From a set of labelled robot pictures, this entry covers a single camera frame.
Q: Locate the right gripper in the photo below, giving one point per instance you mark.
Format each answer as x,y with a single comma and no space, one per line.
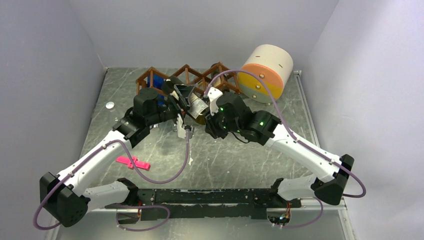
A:
211,126

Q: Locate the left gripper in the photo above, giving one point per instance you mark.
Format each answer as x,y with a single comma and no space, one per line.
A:
184,91

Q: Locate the dark green wine bottle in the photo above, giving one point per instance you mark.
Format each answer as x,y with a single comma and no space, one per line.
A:
198,107

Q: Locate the blue square bottle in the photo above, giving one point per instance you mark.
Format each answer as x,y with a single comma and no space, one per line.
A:
157,82

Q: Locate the olive green wine bottle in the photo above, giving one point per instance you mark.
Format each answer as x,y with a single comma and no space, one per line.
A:
220,80

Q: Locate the brown wooden wine rack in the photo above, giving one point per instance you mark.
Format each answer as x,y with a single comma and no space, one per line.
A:
189,76

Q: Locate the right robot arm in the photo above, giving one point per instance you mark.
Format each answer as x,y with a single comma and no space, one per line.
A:
328,178

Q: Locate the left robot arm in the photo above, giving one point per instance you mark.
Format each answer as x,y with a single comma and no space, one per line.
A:
67,195

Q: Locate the silver round bottle cap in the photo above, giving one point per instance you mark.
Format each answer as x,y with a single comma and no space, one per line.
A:
110,106

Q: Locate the cream orange yellow cylinder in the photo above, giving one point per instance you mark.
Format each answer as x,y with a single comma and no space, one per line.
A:
273,65

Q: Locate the pink plastic tool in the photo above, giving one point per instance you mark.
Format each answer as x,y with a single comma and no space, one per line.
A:
133,163

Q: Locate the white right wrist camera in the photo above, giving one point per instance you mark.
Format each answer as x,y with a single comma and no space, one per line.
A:
213,94

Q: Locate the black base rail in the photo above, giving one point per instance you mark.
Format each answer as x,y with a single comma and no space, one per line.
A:
155,204

